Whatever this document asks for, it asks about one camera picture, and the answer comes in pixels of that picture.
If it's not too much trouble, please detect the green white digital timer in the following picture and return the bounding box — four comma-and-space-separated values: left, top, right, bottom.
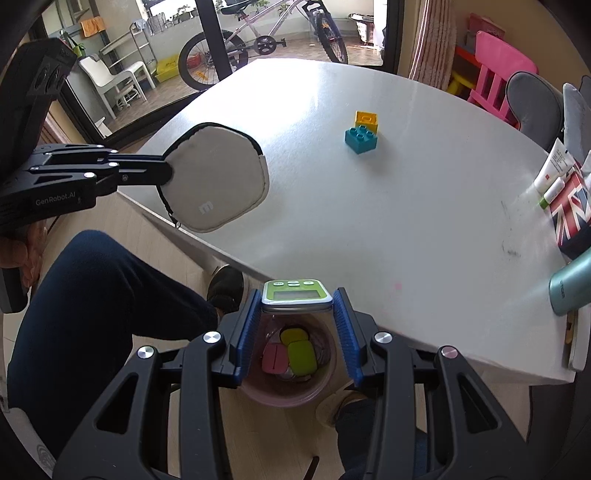
262, 279, 334, 313

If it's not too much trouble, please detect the grey zippered pouch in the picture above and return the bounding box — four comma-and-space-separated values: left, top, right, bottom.
157, 122, 270, 233

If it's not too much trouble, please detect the teal toy brick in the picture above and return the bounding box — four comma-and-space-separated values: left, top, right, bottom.
345, 126, 378, 154

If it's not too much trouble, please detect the yellow toy brick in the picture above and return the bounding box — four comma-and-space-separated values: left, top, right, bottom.
355, 111, 379, 135

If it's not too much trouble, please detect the pink trash bin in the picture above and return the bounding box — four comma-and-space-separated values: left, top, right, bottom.
242, 313, 337, 408

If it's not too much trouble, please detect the person's left hand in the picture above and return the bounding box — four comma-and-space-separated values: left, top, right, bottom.
0, 220, 47, 288

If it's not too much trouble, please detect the black shoe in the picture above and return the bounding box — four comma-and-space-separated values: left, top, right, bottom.
206, 265, 245, 318

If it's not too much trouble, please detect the person's right leg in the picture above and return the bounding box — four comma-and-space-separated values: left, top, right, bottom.
334, 398, 431, 480

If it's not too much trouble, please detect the white plastic chair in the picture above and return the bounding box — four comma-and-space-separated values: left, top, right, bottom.
78, 56, 155, 120

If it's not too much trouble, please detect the yellow storage box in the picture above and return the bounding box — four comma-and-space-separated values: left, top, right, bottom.
155, 54, 179, 83

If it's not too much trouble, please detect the teal metal thermos bottle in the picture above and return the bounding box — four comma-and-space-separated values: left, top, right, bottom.
549, 250, 591, 316

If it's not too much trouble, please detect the small white green-capped tube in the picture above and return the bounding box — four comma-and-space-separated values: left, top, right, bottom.
539, 177, 565, 209

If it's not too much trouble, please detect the Union Jack tissue box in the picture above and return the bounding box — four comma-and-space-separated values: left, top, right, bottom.
550, 172, 591, 260

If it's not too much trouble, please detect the white bicycle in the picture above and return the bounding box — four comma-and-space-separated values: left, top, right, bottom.
177, 1, 349, 91

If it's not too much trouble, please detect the yellow kids stool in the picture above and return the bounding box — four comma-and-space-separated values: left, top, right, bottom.
447, 70, 475, 96

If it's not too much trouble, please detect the white cream tube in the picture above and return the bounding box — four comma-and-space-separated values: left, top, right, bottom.
533, 139, 578, 195

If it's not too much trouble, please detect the pink striped curtain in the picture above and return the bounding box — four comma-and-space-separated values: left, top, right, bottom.
409, 0, 457, 91

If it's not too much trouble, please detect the red kids table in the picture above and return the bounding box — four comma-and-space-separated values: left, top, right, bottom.
450, 43, 488, 100

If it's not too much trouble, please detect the pink kids chair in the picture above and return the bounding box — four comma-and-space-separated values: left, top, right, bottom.
468, 31, 539, 127

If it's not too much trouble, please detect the light grey pillow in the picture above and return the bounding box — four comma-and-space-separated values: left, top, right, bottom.
562, 83, 591, 164

